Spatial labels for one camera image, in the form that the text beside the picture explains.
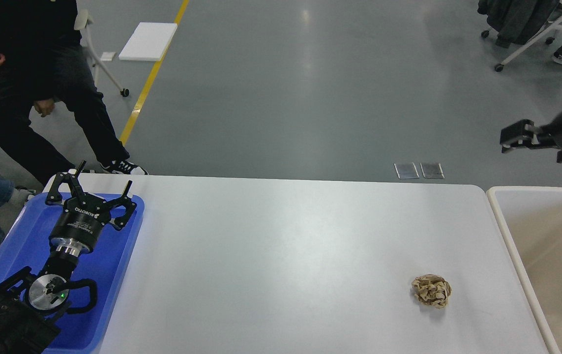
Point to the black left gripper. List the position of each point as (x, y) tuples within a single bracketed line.
[(80, 222)]

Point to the blue plastic tray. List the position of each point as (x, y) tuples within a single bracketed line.
[(27, 244)]

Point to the clear floor plate left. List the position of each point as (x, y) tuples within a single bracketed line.
[(406, 171)]

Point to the clear floor plate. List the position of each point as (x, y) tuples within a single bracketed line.
[(432, 171), (406, 171)]

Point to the white foam board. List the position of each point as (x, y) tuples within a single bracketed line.
[(149, 42)]

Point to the seated person in black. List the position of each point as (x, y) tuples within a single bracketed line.
[(41, 62)]

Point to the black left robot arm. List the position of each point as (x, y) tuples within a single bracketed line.
[(31, 304)]

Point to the grey rolling chair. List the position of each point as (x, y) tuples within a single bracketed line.
[(94, 54)]

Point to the chair with dark jacket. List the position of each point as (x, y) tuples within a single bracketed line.
[(523, 23)]

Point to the beige plastic bin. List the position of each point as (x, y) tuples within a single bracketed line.
[(530, 219)]

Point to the clear floor plate right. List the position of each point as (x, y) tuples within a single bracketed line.
[(432, 171)]

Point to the crumpled brown paper ball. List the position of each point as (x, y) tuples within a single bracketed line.
[(432, 290)]

